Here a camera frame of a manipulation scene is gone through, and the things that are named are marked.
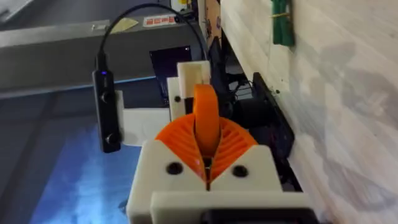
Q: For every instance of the dark monitor screen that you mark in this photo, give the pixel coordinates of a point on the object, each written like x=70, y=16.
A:
x=169, y=67

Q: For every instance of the green vegetable bundle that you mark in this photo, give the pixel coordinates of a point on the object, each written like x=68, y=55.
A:
x=282, y=21

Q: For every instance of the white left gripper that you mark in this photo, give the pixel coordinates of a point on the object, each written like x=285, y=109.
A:
x=141, y=126

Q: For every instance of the grey metal cabinet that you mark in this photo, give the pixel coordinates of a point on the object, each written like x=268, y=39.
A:
x=62, y=53

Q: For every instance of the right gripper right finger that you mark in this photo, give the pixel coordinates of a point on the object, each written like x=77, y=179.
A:
x=248, y=168

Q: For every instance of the brown cardboard box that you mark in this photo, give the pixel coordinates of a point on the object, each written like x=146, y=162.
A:
x=212, y=18

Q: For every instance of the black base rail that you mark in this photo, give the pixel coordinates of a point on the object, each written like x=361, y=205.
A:
x=273, y=124

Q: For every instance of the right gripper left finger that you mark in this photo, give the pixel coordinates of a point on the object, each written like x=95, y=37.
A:
x=155, y=168

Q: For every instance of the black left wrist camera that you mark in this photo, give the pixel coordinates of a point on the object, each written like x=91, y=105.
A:
x=106, y=112

